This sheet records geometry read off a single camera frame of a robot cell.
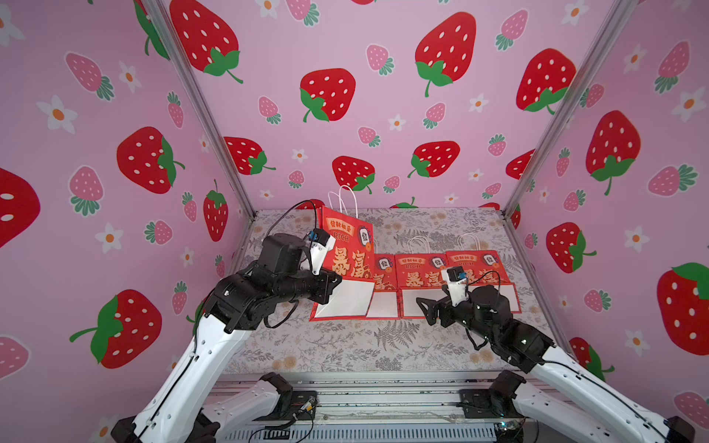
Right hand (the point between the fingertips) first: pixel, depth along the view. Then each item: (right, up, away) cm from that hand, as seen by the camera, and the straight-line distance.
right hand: (435, 291), depth 74 cm
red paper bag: (+26, +3, +28) cm, 38 cm away
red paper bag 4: (-13, -8, +19) cm, 24 cm away
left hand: (-24, +6, -11) cm, 27 cm away
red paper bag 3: (-22, +9, -7) cm, 25 cm away
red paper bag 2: (+1, 0, +25) cm, 25 cm away
